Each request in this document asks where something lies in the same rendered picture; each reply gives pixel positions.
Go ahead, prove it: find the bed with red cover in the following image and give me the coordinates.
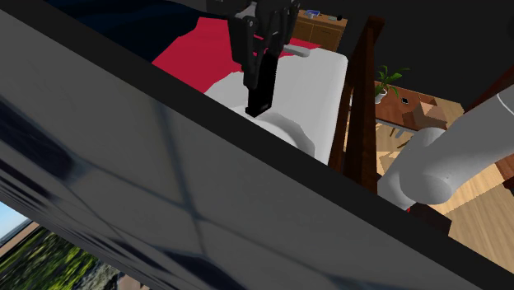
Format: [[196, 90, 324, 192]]
[[152, 16, 387, 194]]

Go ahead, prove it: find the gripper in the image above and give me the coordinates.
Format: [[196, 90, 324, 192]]
[[227, 0, 301, 119]]

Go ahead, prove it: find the wooden desk with plant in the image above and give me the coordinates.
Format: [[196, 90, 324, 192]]
[[373, 63, 466, 140]]

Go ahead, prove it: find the grey curved object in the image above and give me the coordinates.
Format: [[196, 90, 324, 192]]
[[282, 44, 312, 58]]

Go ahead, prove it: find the white pillow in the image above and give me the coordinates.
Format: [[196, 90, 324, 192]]
[[231, 105, 318, 158]]

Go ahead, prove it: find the wooden chest of drawers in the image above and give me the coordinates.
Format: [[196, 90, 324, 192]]
[[291, 8, 348, 53]]

